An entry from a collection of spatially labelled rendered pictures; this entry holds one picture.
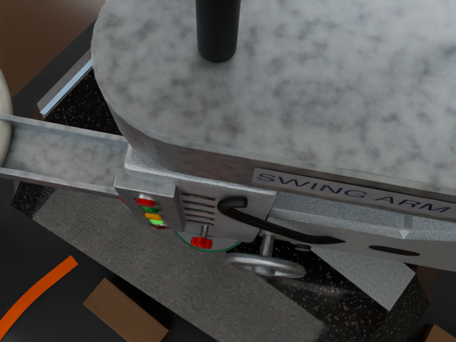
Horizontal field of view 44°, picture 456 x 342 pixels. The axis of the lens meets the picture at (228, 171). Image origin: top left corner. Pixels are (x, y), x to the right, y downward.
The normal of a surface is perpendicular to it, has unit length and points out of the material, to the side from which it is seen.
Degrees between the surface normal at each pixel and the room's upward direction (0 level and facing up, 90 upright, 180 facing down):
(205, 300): 45
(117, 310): 0
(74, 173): 2
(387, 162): 0
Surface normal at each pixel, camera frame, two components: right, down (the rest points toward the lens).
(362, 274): 0.03, -0.26
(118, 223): -0.39, 0.37
